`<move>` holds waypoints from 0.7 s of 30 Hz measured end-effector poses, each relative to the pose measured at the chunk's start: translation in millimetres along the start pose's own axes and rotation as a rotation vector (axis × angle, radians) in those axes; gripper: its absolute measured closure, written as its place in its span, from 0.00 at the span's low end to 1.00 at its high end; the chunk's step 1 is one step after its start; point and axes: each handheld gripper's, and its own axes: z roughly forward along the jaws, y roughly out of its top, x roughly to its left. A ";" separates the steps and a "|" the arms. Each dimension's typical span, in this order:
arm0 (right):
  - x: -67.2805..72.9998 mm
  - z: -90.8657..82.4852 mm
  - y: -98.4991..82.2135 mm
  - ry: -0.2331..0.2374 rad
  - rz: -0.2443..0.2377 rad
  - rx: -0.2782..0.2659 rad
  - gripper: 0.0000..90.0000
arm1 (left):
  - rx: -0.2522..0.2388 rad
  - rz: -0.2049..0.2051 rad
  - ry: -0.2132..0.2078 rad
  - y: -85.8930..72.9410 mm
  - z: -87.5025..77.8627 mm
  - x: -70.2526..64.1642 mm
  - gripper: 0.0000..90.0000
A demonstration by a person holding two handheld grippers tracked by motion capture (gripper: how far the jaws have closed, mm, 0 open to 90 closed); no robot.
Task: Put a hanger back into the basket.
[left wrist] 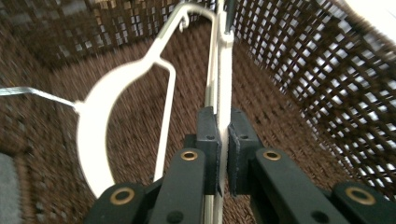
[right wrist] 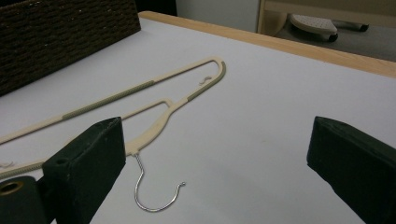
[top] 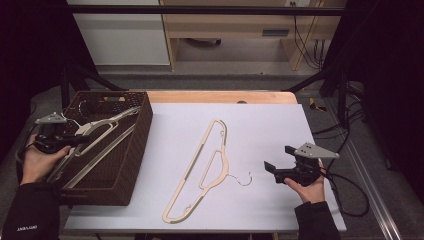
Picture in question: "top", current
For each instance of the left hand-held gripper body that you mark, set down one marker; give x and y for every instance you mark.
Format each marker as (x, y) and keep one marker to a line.
(51, 119)

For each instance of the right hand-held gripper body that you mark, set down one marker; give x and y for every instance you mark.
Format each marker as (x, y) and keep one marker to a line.
(315, 152)

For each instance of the beige clothes hanger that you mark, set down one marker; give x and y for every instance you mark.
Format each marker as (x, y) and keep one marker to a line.
(100, 125)
(221, 175)

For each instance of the brown woven basket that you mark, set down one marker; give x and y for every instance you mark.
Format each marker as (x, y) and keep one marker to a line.
(133, 150)

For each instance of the person's right hand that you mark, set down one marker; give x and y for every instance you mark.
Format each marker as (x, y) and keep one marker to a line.
(311, 193)

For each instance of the person's left hand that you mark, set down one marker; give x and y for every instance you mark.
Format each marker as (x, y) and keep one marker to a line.
(40, 166)

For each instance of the white table cover sheet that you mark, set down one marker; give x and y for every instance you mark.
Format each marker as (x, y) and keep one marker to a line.
(266, 133)

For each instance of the black metal stand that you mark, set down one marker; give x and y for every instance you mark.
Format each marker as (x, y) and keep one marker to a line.
(341, 96)
(65, 86)

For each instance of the yellow and black tool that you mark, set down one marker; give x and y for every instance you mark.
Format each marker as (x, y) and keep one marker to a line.
(315, 106)

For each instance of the dark curtain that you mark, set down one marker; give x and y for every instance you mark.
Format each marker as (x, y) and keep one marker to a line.
(393, 83)
(30, 66)

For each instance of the white cabinet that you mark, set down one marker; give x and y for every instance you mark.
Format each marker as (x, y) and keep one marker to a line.
(123, 40)

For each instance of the grey desk plate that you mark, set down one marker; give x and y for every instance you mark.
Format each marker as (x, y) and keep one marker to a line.
(275, 32)

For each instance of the light wooden desk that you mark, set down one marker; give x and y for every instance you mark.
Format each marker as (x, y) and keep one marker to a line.
(230, 23)

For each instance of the aluminium rail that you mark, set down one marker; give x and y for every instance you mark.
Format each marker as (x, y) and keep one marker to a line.
(376, 200)

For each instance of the black horizontal frame bar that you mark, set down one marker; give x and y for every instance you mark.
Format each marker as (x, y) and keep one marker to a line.
(200, 10)

